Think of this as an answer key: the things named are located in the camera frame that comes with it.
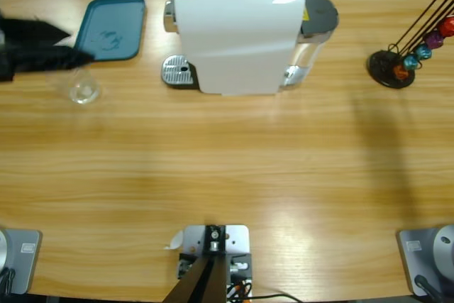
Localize black base cable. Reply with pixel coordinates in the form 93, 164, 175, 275
0, 267, 16, 296
414, 274, 446, 303

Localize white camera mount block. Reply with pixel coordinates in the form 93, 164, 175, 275
177, 224, 253, 299

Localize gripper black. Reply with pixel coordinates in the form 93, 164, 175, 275
0, 15, 96, 83

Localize dark camera post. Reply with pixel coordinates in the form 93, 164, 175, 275
165, 224, 228, 303

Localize clear drinking glass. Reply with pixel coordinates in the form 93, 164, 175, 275
56, 67, 101, 106

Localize teal plastic tray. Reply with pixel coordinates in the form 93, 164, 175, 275
72, 0, 148, 63

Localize orange coffee capsule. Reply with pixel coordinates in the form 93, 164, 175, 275
392, 64, 409, 81

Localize red coffee capsule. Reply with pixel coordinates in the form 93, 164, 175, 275
439, 16, 454, 38

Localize black capsule holder stand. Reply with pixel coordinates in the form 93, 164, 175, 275
367, 0, 454, 89

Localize orange and black cable bundle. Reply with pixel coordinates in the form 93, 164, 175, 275
226, 279, 302, 303

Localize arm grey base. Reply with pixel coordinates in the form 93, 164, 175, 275
0, 228, 43, 296
396, 224, 454, 297

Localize white capsule coffee machine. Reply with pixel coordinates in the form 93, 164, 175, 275
162, 0, 340, 98

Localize teal coffee capsule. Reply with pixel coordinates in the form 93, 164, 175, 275
403, 54, 422, 72
414, 44, 433, 61

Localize purple coffee capsule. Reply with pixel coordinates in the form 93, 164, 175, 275
424, 29, 446, 49

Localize white paper label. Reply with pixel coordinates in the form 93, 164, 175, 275
162, 230, 184, 251

